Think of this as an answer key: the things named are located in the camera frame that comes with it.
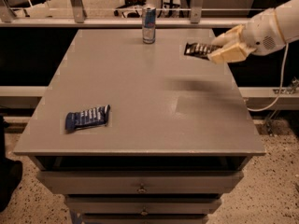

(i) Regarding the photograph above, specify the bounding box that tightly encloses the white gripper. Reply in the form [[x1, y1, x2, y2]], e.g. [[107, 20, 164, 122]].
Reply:
[[207, 8, 286, 64]]

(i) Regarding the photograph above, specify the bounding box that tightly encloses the black rxbar chocolate wrapper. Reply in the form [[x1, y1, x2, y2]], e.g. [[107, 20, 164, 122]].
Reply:
[[184, 43, 221, 60]]

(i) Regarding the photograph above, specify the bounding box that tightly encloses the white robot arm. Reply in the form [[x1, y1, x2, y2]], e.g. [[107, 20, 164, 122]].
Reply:
[[207, 0, 299, 63]]

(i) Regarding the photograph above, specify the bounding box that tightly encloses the blue rxbar blueberry wrapper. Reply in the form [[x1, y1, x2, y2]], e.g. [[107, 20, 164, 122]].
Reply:
[[64, 105, 110, 132]]

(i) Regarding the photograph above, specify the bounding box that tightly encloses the blue silver energy drink can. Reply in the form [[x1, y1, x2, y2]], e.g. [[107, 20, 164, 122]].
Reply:
[[142, 4, 156, 44]]

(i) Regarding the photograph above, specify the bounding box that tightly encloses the grey drawer cabinet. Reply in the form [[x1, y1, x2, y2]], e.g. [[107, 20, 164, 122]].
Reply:
[[13, 28, 267, 224]]

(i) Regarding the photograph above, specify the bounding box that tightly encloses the bottom grey drawer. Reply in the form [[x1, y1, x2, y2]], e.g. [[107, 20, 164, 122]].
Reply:
[[83, 215, 207, 224]]

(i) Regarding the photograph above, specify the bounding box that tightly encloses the grey drawer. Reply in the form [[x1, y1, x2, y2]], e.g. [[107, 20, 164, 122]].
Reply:
[[36, 171, 243, 194], [83, 215, 207, 224], [65, 196, 221, 215]]

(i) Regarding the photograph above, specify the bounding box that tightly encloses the middle grey drawer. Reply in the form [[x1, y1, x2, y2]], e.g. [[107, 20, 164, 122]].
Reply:
[[65, 196, 221, 215]]

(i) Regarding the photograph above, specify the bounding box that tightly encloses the top grey drawer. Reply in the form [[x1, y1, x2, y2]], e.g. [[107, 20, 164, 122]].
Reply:
[[36, 171, 243, 194]]

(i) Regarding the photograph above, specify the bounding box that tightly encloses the metal railing beam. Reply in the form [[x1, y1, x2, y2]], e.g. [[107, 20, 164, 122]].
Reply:
[[0, 18, 249, 29]]

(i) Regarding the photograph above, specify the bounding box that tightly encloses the dark bag at left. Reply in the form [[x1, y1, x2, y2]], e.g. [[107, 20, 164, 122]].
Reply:
[[0, 116, 23, 212]]

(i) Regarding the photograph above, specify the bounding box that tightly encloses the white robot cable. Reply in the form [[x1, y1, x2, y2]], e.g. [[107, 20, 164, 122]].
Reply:
[[247, 42, 290, 113]]

